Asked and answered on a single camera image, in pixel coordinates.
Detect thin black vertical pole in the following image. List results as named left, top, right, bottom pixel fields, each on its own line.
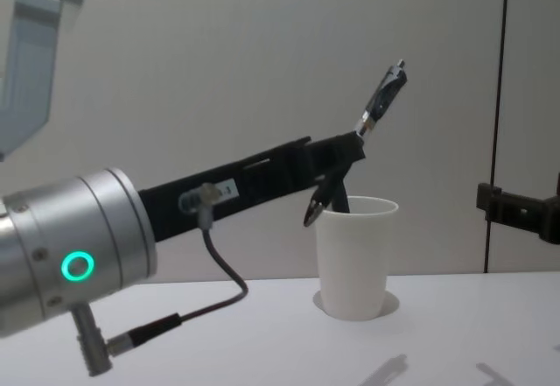
left=483, top=0, right=512, bottom=274

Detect dark gripper cable silver plugs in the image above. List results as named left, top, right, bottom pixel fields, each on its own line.
left=72, top=181, right=251, bottom=378

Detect black and silver pen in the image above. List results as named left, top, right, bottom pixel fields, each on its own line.
left=303, top=58, right=410, bottom=228

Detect white paper cup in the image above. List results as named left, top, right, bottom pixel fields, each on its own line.
left=314, top=194, right=401, bottom=322

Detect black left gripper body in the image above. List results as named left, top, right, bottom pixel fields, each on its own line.
left=137, top=137, right=317, bottom=245

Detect white table cloth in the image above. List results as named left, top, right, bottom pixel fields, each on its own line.
left=0, top=270, right=560, bottom=386

